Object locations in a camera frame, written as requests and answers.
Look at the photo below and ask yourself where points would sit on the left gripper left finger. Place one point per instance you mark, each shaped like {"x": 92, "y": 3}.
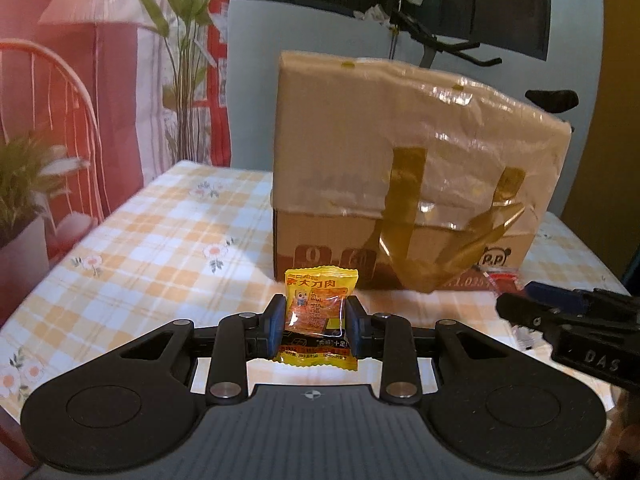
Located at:
{"x": 237, "y": 340}

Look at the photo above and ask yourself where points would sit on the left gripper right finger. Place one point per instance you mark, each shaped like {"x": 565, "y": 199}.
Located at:
{"x": 387, "y": 338}

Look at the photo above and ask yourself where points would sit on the yellow orange snack packet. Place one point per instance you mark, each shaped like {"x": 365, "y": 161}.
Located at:
{"x": 315, "y": 318}

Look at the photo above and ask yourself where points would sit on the person right hand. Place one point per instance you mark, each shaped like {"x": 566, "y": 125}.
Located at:
{"x": 622, "y": 438}

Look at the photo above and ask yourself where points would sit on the checkered floral bedsheet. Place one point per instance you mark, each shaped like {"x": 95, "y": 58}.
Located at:
{"x": 197, "y": 243}

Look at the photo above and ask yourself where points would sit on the red snack packet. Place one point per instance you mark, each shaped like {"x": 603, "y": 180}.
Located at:
{"x": 502, "y": 281}

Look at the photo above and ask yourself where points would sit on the brown cardboard box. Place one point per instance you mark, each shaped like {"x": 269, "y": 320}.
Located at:
{"x": 411, "y": 177}

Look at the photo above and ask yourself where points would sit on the black exercise bike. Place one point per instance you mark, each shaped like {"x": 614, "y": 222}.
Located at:
{"x": 551, "y": 101}

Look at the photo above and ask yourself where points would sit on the pink printed backdrop curtain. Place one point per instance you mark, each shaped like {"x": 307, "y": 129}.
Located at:
{"x": 98, "y": 98}

